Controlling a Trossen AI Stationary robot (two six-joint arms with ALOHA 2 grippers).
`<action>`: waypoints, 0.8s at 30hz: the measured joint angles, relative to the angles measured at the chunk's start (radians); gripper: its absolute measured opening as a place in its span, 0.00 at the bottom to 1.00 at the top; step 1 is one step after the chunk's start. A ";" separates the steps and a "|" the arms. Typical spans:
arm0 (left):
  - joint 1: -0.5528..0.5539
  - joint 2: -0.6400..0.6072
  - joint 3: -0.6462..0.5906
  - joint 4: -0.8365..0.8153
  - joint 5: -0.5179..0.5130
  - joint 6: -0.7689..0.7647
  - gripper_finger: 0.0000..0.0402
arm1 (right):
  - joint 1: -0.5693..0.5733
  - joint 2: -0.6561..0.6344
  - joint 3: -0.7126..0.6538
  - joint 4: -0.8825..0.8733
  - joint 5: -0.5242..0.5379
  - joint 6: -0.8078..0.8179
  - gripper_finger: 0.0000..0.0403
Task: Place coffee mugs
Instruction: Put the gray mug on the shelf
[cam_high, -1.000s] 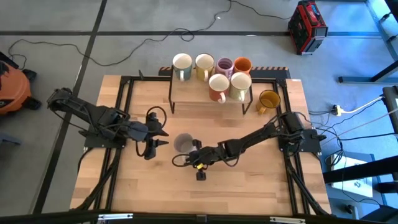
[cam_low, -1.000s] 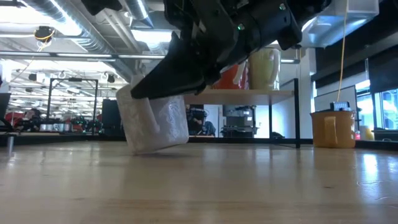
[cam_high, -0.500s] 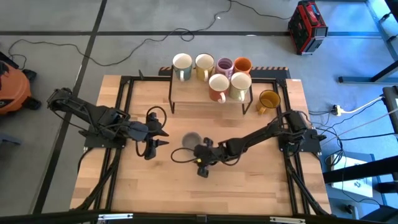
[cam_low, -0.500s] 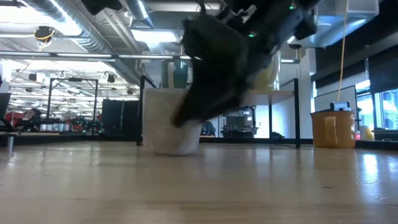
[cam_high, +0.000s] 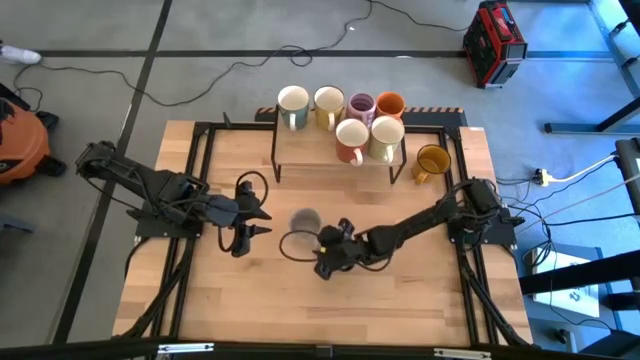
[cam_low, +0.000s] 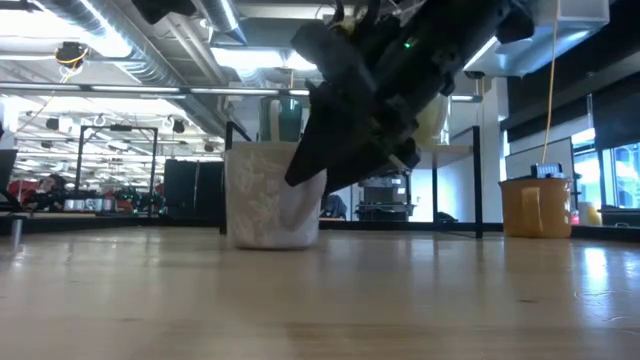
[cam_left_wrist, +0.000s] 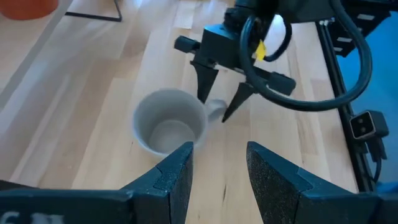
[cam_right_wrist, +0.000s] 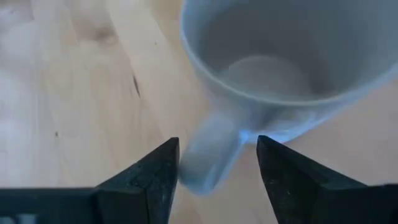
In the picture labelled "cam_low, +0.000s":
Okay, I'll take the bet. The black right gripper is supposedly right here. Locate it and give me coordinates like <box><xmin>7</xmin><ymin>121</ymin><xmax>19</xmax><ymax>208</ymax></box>
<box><xmin>284</xmin><ymin>0</ymin><xmax>451</xmax><ymax>196</ymax></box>

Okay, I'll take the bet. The teal mug with white handle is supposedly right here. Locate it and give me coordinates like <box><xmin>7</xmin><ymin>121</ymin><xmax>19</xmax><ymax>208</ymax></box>
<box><xmin>258</xmin><ymin>95</ymin><xmax>305</xmax><ymax>144</ymax></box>

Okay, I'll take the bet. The pale yellow mug white handle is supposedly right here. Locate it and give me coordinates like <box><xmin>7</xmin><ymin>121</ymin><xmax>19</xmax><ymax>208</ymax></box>
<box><xmin>413</xmin><ymin>93</ymin><xmax>450</xmax><ymax>149</ymax></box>

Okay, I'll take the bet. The white floral pattern mug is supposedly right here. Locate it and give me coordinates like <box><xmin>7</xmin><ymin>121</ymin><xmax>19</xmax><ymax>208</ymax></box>
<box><xmin>223</xmin><ymin>141</ymin><xmax>329</xmax><ymax>251</ymax></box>

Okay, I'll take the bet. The grey equipment cart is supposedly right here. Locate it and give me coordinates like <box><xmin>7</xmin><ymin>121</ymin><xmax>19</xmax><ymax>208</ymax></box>
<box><xmin>357</xmin><ymin>172</ymin><xmax>416</xmax><ymax>221</ymax></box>

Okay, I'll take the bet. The black cabinet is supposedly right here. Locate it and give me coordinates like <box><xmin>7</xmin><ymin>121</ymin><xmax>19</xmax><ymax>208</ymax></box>
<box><xmin>164</xmin><ymin>158</ymin><xmax>226</xmax><ymax>226</ymax></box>

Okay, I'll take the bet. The mustard orange mug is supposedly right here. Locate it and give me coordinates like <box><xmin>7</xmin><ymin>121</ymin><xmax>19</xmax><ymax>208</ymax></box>
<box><xmin>498</xmin><ymin>177</ymin><xmax>574</xmax><ymax>240</ymax></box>

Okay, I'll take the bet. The white overhead light box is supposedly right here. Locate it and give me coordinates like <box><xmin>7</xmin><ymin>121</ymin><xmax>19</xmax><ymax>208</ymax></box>
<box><xmin>462</xmin><ymin>0</ymin><xmax>611</xmax><ymax>79</ymax></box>

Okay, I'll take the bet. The person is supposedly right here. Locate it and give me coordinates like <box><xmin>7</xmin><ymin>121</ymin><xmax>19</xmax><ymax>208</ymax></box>
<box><xmin>22</xmin><ymin>172</ymin><xmax>69</xmax><ymax>211</ymax></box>

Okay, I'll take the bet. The wooden office table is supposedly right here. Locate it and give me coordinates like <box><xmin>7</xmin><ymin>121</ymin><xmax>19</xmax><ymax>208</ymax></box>
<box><xmin>0</xmin><ymin>209</ymin><xmax>116</xmax><ymax>220</ymax></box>

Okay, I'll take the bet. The dark monitor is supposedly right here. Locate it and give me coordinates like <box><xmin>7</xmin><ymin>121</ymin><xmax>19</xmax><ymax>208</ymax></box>
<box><xmin>0</xmin><ymin>148</ymin><xmax>19</xmax><ymax>211</ymax></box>

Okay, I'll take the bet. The wooden shelf with black frame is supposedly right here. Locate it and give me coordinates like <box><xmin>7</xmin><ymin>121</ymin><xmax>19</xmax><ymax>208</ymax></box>
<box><xmin>219</xmin><ymin>119</ymin><xmax>484</xmax><ymax>239</ymax></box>

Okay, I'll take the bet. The black aluminium table frame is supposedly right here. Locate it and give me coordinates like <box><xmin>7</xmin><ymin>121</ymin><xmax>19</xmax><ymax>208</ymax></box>
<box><xmin>0</xmin><ymin>214</ymin><xmax>640</xmax><ymax>241</ymax></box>

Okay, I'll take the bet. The silver round ventilation duct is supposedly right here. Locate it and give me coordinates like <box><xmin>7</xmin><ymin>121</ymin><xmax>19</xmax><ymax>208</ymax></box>
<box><xmin>199</xmin><ymin>0</ymin><xmax>249</xmax><ymax>46</ymax></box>

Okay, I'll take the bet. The yellow hanging cable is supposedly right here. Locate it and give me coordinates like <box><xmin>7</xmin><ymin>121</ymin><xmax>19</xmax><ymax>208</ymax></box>
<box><xmin>542</xmin><ymin>0</ymin><xmax>561</xmax><ymax>151</ymax></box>

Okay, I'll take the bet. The black metal rig frame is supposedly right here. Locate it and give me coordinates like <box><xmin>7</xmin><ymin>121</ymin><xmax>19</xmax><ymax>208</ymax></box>
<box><xmin>74</xmin><ymin>123</ymin><xmax>160</xmax><ymax>216</ymax></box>

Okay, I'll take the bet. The grey metal post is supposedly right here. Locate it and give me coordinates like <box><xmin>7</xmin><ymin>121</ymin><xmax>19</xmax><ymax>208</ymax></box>
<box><xmin>10</xmin><ymin>217</ymin><xmax>24</xmax><ymax>250</ymax></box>

